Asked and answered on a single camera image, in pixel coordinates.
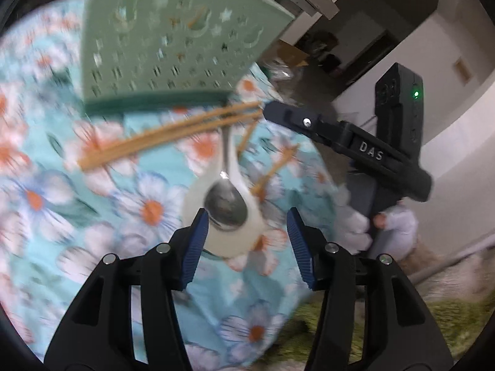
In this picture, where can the pile of wooden chopsticks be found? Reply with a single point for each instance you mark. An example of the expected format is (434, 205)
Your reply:
(174, 133)

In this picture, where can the green shaggy rug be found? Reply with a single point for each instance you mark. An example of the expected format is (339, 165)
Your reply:
(444, 317)

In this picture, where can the person's right hand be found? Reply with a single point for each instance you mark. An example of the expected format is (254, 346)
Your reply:
(402, 228)

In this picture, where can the grey pipe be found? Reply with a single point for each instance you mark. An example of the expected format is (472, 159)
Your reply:
(456, 257)

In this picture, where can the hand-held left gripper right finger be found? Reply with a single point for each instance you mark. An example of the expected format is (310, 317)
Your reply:
(303, 251)

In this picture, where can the brown cardboard box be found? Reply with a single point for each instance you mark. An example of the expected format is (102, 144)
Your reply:
(294, 54)

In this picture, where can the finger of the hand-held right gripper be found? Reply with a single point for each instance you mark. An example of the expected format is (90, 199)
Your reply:
(297, 119)

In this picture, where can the green perforated utensil holder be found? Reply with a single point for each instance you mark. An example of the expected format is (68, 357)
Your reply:
(174, 46)

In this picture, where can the floral blue quilt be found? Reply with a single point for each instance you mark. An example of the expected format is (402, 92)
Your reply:
(96, 220)

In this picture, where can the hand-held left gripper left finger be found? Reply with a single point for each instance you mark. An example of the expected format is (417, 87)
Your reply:
(193, 247)

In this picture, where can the small metal spoon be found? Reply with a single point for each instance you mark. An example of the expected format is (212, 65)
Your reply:
(224, 205)

